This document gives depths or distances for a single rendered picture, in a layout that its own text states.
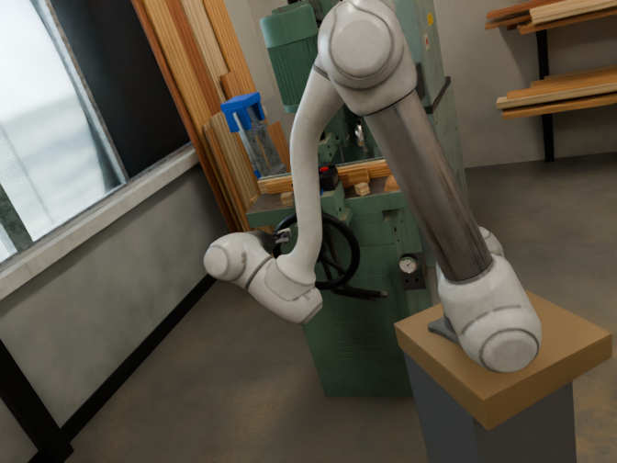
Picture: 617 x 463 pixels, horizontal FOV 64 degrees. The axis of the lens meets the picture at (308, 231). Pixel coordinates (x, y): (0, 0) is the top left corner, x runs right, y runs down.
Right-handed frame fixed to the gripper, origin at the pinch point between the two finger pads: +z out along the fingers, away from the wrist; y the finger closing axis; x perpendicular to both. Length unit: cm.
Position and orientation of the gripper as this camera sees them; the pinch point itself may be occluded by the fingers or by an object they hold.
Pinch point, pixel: (284, 234)
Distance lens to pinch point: 150.0
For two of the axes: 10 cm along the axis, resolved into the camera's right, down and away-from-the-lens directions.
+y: -9.3, 1.2, 3.4
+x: 1.6, 9.8, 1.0
